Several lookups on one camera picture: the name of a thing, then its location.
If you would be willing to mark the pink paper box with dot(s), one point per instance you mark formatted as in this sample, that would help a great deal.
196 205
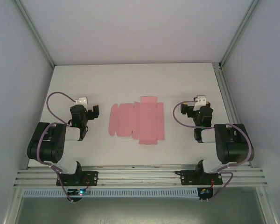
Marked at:
147 121

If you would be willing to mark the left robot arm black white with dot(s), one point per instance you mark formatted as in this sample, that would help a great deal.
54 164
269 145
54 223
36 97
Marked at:
49 144

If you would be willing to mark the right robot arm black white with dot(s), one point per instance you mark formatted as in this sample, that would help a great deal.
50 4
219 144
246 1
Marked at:
233 144

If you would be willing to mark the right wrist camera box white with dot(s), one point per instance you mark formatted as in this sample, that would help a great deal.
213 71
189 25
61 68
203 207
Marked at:
201 100

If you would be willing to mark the aluminium side rail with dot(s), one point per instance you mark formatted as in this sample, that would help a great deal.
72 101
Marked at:
226 93

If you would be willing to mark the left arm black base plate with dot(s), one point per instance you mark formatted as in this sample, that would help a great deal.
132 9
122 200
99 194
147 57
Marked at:
93 177

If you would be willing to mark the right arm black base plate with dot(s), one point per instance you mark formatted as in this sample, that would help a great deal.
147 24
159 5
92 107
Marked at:
186 178

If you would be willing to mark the aluminium frame post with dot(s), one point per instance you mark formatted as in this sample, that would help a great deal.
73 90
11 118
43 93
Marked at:
36 32
239 32

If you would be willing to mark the aluminium mounting rail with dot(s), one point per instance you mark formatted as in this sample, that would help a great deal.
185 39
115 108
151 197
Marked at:
140 177

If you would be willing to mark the aluminium frame leg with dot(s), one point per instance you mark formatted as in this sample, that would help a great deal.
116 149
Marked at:
269 205
12 205

